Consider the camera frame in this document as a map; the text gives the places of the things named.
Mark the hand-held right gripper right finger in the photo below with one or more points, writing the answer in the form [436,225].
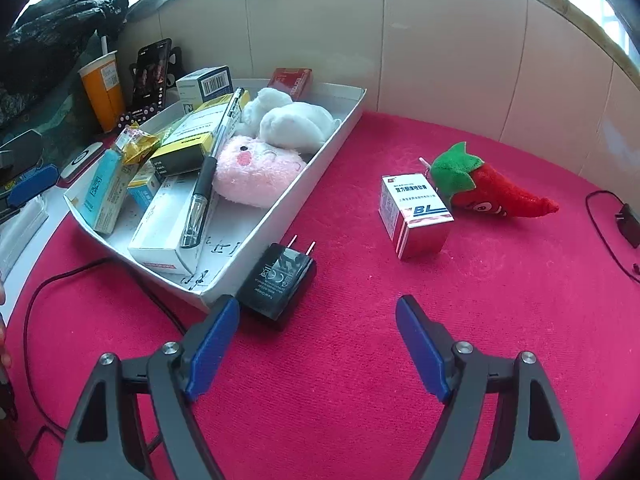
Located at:
[422,350]

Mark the yellow snack packet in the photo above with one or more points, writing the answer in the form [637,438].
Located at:
[140,145]

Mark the smartphone on stand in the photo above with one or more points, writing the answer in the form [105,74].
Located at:
[135,117]

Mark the clear black gel pen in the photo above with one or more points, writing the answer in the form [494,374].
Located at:
[200,195]

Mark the black smartphone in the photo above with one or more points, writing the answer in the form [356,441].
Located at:
[150,75]

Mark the silver red medicine box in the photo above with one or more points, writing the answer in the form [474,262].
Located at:
[420,235]

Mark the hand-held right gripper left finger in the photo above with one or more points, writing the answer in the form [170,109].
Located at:
[210,350]

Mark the large white red-striped box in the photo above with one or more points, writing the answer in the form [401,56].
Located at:
[160,230]

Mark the yellow white medicine box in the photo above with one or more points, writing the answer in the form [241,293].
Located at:
[190,130]

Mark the person's left hand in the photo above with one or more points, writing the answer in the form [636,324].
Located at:
[4,345]

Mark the orange paper cup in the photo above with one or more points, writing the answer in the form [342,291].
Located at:
[102,95]

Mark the dark crumpled cloth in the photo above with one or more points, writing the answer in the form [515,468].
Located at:
[65,10]

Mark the pink plush toy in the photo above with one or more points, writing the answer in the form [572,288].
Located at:
[255,175]

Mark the light blue tall box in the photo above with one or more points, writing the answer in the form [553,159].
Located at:
[105,190]

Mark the clear plastic packet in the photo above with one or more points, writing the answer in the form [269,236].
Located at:
[20,240]

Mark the black power adapter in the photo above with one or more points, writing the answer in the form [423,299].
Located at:
[631,225]

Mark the dark grey flat device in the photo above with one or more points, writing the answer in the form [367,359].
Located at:
[20,152]

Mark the red chili plush toy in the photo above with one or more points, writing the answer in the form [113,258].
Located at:
[500,190]

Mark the white cardboard tray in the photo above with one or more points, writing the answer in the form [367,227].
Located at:
[280,210]

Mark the black charger plug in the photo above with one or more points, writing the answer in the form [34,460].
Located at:
[275,285]

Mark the white plush rabbit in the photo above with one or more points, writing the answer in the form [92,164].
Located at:
[295,125]

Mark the white red power bank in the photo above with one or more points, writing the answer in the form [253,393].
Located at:
[80,162]

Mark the white blue barcode box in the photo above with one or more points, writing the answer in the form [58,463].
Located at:
[210,85]

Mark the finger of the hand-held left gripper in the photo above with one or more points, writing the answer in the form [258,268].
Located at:
[32,185]

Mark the small blue yellow box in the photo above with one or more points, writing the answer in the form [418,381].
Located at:
[145,187]

